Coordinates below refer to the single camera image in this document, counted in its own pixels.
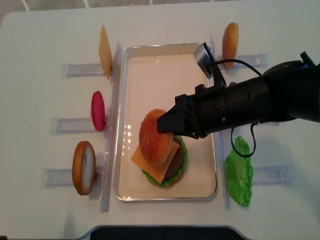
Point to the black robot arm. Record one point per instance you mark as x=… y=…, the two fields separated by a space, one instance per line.
x=285 y=92

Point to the white rectangular tray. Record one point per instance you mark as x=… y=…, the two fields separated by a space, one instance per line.
x=152 y=77

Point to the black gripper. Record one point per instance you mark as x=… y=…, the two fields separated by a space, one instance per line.
x=195 y=115

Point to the meat patty in burger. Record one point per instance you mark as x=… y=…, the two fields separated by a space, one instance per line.
x=176 y=161

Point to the sesame top bun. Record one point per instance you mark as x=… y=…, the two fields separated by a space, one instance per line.
x=155 y=146

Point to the standing cut bun half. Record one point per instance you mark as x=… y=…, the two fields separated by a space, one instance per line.
x=84 y=168

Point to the long clear rail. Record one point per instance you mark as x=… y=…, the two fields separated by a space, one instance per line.
x=223 y=174
x=112 y=128

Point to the cheese slice in burger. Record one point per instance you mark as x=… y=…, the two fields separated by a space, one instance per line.
x=157 y=172

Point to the standing spare bun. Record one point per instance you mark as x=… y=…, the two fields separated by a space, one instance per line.
x=230 y=41

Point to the clear holder under cut bun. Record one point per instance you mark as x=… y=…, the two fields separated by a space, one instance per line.
x=54 y=177

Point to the clear holder under tomato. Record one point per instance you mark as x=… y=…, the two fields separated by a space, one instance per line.
x=60 y=126

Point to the standing red tomato slice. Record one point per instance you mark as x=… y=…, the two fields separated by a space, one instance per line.
x=98 y=111

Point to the standing cheese slice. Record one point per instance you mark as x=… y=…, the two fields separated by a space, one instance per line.
x=105 y=52

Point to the clear holder under cheese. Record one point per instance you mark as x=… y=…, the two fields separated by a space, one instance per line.
x=82 y=70

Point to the right long clear rail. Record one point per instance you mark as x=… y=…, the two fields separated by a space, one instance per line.
x=223 y=174

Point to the standing green lettuce leaf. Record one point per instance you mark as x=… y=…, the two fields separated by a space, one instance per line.
x=239 y=176

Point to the clear holder under lettuce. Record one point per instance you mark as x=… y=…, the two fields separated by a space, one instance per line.
x=274 y=175

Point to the left long clear rail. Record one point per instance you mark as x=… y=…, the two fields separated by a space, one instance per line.
x=112 y=128

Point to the clear holder under spare bun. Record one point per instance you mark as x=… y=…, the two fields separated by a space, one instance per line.
x=261 y=60

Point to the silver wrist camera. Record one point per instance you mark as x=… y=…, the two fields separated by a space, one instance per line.
x=204 y=58

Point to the lettuce leaf in burger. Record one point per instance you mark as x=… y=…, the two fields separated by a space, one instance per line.
x=184 y=154

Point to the dark base at table edge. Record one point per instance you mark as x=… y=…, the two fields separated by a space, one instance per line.
x=164 y=233

